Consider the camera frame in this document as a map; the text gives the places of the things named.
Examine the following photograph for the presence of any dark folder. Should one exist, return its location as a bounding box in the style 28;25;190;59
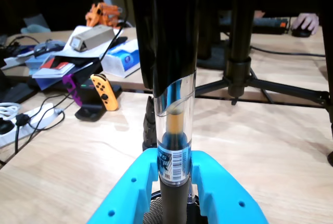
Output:
31;54;104;91

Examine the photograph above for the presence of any white power strip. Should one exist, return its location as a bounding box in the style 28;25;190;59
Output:
0;103;65;149

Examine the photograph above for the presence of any blue white tissue box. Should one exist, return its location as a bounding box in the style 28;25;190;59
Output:
99;38;142;78

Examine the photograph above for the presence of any black tripod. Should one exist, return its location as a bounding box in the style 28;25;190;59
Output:
194;0;330;110

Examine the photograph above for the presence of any white coiled cable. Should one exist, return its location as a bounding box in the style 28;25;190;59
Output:
0;101;22;118

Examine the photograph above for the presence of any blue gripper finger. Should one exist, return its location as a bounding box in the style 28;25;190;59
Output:
190;150;269;224
86;148;160;224

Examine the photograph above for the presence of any black mesh pen holder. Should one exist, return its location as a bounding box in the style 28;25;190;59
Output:
142;190;208;224

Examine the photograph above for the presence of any thin black table cable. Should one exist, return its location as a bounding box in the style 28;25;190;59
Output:
249;45;327;58

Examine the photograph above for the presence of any teal cloth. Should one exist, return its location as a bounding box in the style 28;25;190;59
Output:
20;13;52;35

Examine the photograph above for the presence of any black desk stand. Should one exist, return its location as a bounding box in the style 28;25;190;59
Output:
0;67;37;104

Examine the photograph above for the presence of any person's hand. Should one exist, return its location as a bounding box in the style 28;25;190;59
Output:
290;12;320;35

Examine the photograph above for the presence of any orange game controller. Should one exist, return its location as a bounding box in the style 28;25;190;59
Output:
89;73;120;111

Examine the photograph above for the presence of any hanging black cable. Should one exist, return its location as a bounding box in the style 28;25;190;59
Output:
99;0;131;61

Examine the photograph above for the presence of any tan cardboard box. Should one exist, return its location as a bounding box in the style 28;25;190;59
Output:
69;24;116;53

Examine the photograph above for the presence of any black controller dock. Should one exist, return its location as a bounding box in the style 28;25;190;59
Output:
74;83;123;123

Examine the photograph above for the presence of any black power cable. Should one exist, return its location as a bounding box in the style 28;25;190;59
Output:
14;93;76;155

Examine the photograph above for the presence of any black computer mouse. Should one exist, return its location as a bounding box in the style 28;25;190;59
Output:
290;26;312;38

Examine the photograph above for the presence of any purple plastic part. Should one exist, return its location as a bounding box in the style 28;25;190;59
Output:
61;73;83;107

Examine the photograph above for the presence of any black stand pole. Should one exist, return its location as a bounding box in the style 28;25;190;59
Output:
318;0;333;168

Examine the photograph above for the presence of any black power plug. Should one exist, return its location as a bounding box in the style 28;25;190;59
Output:
15;113;30;126
0;119;16;136

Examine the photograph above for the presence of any black retractable pen with label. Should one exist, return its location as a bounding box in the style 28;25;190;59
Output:
129;0;201;224

